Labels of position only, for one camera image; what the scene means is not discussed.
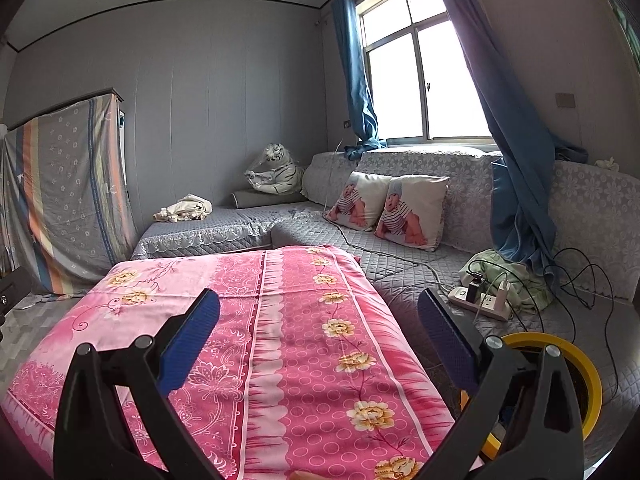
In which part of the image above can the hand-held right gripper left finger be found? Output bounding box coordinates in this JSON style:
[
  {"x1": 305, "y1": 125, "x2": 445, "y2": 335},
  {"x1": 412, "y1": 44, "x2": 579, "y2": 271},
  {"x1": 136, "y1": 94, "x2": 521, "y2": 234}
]
[{"x1": 54, "y1": 287, "x2": 221, "y2": 480}]

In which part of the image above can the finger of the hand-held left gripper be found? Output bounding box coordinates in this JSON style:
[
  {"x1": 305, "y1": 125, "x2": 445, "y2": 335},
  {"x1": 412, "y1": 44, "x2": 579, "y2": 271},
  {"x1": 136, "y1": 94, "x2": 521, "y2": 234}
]
[{"x1": 0, "y1": 267, "x2": 31, "y2": 343}]

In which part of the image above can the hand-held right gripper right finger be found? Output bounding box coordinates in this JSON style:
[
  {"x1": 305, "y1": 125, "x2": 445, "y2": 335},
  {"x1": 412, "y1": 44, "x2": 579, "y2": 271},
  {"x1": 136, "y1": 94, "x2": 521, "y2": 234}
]
[{"x1": 417, "y1": 287, "x2": 585, "y2": 480}]

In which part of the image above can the yellow rimmed black trash bin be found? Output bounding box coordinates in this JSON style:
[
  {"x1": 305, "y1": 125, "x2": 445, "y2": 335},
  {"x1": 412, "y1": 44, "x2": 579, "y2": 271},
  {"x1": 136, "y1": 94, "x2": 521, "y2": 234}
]
[{"x1": 460, "y1": 331, "x2": 603, "y2": 461}]

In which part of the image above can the white power strip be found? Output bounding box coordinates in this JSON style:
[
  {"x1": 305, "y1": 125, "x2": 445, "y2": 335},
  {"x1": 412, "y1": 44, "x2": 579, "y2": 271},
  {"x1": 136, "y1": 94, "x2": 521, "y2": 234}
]
[{"x1": 447, "y1": 285, "x2": 512, "y2": 322}]

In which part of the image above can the light green cloth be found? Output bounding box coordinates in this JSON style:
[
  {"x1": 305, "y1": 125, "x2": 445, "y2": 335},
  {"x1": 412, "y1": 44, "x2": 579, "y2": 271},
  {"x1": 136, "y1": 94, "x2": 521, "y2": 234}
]
[{"x1": 459, "y1": 249, "x2": 553, "y2": 311}]

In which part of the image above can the pink floral blanket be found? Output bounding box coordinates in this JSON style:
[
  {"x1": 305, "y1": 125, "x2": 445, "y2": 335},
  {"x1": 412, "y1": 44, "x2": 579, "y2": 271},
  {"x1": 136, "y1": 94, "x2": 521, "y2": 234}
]
[{"x1": 0, "y1": 245, "x2": 486, "y2": 480}]

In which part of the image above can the grey quilted corner sofa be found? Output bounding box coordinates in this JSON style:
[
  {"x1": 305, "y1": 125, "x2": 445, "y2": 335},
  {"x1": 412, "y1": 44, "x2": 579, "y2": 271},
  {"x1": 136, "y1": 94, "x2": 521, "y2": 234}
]
[{"x1": 131, "y1": 146, "x2": 640, "y2": 471}]

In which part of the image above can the crumpled cream cloth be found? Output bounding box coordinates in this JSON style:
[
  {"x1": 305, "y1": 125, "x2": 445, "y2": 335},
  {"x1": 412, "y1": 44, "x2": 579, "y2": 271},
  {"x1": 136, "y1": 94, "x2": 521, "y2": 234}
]
[{"x1": 152, "y1": 193, "x2": 213, "y2": 223}]

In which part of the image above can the baby print pillow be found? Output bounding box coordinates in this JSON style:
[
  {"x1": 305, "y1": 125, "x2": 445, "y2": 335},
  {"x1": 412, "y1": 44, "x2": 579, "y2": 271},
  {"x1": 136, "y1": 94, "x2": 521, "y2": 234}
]
[
  {"x1": 374, "y1": 175, "x2": 449, "y2": 252},
  {"x1": 324, "y1": 171, "x2": 393, "y2": 233}
]

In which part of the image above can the grey bolster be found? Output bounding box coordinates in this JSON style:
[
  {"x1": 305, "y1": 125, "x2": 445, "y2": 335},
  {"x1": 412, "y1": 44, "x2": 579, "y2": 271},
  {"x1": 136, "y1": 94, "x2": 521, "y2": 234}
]
[{"x1": 230, "y1": 189, "x2": 306, "y2": 208}]

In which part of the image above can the white tiger plush toy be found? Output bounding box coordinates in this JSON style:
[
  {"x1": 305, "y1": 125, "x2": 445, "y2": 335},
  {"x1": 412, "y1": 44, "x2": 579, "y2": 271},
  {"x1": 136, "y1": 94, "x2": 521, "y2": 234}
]
[{"x1": 244, "y1": 142, "x2": 306, "y2": 196}]

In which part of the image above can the long blue curtain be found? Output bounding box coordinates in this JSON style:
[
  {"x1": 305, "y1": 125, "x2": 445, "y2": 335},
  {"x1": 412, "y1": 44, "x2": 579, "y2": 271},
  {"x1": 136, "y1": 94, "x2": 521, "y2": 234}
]
[{"x1": 425, "y1": 0, "x2": 588, "y2": 276}]

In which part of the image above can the window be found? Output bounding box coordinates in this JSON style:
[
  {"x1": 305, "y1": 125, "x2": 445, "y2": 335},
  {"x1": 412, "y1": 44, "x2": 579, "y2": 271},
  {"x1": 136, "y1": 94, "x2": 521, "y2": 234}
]
[{"x1": 356, "y1": 0, "x2": 496, "y2": 143}]

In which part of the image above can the short blue curtain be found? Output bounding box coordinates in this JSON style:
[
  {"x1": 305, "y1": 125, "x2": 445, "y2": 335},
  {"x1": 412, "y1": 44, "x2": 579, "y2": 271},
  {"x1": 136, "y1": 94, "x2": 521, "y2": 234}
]
[{"x1": 330, "y1": 0, "x2": 388, "y2": 161}]

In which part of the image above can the grey cable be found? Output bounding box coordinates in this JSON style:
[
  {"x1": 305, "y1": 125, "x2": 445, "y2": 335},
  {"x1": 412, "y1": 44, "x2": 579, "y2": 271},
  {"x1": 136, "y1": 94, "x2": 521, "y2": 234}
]
[{"x1": 325, "y1": 200, "x2": 453, "y2": 293}]

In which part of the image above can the black cable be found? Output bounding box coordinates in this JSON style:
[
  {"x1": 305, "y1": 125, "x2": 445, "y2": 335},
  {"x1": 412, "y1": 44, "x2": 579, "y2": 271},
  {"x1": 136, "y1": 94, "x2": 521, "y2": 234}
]
[{"x1": 542, "y1": 247, "x2": 631, "y2": 401}]

